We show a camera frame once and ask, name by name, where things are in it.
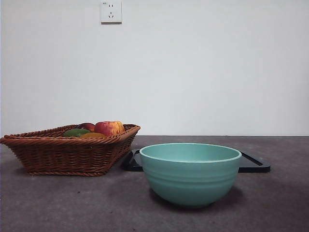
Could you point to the black rectangular tray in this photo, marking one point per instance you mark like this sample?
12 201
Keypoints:
251 165

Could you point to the green fruit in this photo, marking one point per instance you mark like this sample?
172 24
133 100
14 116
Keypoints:
74 132

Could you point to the teal ceramic bowl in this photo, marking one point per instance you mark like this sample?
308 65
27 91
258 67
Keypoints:
190 181

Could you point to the orange brown kiwifruit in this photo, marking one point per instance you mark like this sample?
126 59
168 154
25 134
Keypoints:
93 135

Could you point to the white wall socket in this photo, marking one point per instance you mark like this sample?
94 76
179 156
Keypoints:
116 12

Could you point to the brown wicker basket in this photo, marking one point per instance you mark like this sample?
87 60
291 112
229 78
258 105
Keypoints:
65 154

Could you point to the red yellow apple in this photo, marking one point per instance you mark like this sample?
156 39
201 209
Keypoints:
108 128

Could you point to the dark red fruit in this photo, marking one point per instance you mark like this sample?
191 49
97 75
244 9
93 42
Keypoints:
87 126

